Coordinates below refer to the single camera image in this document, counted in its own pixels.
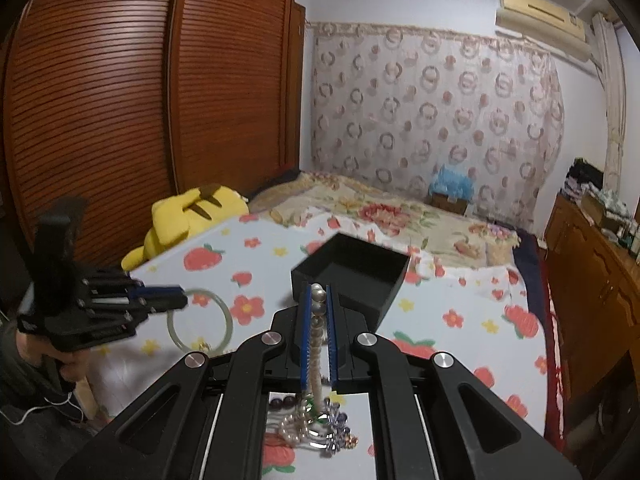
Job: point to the circle pattern sheer curtain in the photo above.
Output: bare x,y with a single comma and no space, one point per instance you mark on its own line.
396,106

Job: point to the person's left hand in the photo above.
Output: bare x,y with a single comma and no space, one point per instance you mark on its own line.
35,349

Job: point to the cardboard box with blue wrap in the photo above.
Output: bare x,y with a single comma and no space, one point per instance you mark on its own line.
451,191

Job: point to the brown louvered wardrobe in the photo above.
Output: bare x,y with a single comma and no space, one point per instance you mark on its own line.
126,102

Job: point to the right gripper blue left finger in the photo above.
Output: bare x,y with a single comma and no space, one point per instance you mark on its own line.
305,315

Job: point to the beige wall air conditioner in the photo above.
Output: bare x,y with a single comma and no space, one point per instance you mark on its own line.
545,21

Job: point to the green jade bangle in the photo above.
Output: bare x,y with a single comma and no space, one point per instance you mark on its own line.
205,324

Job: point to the silver pearl hair comb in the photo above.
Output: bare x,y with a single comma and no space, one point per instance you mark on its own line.
299,422

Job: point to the floral bed quilt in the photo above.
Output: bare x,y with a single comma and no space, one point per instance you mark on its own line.
358,208

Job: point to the black open jewelry box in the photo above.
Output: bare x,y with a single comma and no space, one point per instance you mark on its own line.
367,277

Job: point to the brown wooden side cabinet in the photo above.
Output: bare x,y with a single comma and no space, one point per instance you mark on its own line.
595,290

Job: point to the yellow plush toy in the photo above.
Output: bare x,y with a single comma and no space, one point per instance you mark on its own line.
180,217

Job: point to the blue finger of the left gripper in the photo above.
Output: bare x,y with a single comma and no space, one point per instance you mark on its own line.
155,292
147,304

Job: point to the strawberry flower print cloth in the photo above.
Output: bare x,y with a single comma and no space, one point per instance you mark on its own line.
489,319

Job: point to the beige tied window curtain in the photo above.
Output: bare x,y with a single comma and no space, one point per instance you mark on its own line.
614,84

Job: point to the stack of folded clothes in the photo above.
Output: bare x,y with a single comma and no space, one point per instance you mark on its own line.
584,186

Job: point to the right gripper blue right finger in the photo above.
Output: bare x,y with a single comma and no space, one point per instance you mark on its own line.
332,336

